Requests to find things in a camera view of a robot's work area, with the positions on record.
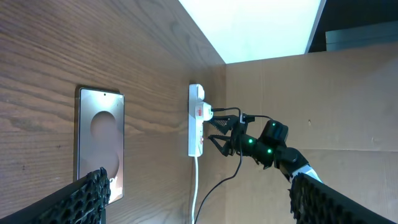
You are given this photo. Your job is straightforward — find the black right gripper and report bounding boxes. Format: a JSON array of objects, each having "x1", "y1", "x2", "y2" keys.
[{"x1": 208, "y1": 115, "x2": 248, "y2": 156}]

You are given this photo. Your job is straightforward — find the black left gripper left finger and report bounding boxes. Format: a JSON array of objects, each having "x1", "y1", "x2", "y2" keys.
[{"x1": 1, "y1": 167, "x2": 111, "y2": 224}]

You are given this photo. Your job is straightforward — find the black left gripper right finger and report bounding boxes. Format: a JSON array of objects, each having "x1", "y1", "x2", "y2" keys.
[{"x1": 289, "y1": 173, "x2": 392, "y2": 224}]

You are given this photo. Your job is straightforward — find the black USB charger cable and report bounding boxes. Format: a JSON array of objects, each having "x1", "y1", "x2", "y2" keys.
[{"x1": 193, "y1": 107, "x2": 244, "y2": 224}]

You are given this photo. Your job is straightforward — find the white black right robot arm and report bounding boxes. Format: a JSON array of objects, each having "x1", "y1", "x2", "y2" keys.
[{"x1": 208, "y1": 113, "x2": 321, "y2": 182}]

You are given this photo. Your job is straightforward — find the white power strip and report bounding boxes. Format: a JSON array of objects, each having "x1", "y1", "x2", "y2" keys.
[{"x1": 188, "y1": 84, "x2": 213, "y2": 157}]

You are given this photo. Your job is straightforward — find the brown cardboard side panel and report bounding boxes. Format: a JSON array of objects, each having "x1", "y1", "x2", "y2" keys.
[{"x1": 226, "y1": 43, "x2": 397, "y2": 220}]

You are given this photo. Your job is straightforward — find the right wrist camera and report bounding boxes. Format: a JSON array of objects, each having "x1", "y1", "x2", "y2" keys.
[{"x1": 240, "y1": 113, "x2": 256, "y2": 124}]

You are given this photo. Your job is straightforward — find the white power strip cord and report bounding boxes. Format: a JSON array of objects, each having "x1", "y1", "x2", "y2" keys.
[{"x1": 191, "y1": 156, "x2": 200, "y2": 224}]

